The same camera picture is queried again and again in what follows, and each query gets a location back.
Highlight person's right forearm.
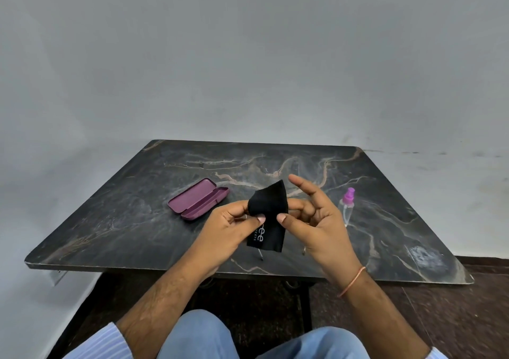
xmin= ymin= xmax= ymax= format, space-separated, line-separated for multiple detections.
xmin=338 ymin=268 xmax=432 ymax=359

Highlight person's left hand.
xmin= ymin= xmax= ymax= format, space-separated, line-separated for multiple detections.
xmin=190 ymin=200 xmax=266 ymax=280

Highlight blue jeans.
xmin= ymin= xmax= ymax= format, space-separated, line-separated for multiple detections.
xmin=157 ymin=309 xmax=371 ymax=359

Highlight orange thread bracelet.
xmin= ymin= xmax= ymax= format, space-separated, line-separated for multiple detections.
xmin=337 ymin=266 xmax=367 ymax=298

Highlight light blue striped shirt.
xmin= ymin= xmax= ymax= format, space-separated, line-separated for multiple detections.
xmin=63 ymin=322 xmax=450 ymax=359

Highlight clear spray bottle pink cap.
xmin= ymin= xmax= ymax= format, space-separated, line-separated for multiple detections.
xmin=339 ymin=188 xmax=356 ymax=228

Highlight black cleaning cloth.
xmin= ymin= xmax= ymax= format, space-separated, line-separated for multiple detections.
xmin=247 ymin=180 xmax=289 ymax=253

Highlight person's left forearm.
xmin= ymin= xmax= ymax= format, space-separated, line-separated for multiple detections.
xmin=115 ymin=251 xmax=218 ymax=359

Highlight person's right hand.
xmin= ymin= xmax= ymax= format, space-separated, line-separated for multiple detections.
xmin=277 ymin=174 xmax=364 ymax=292

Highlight purple eyeglasses case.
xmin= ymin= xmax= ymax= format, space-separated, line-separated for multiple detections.
xmin=167 ymin=178 xmax=230 ymax=221

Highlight thin metal eyeglasses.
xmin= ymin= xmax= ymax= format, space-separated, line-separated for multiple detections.
xmin=244 ymin=212 xmax=307 ymax=261

